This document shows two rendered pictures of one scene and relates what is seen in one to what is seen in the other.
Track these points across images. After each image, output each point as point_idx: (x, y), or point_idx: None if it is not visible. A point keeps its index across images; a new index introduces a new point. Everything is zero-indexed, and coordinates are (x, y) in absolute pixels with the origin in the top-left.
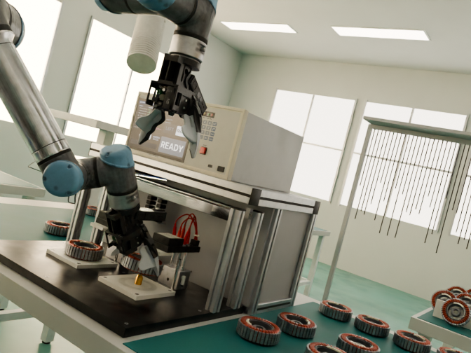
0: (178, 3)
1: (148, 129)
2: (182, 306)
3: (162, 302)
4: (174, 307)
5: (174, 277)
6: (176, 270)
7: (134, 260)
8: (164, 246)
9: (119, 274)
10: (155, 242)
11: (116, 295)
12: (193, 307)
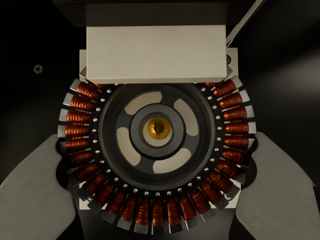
0: None
1: None
2: (301, 93)
3: (262, 131)
4: (303, 125)
5: (236, 33)
6: (250, 18)
7: (191, 227)
8: (212, 8)
9: (49, 95)
10: (117, 6)
11: (192, 228)
12: (313, 65)
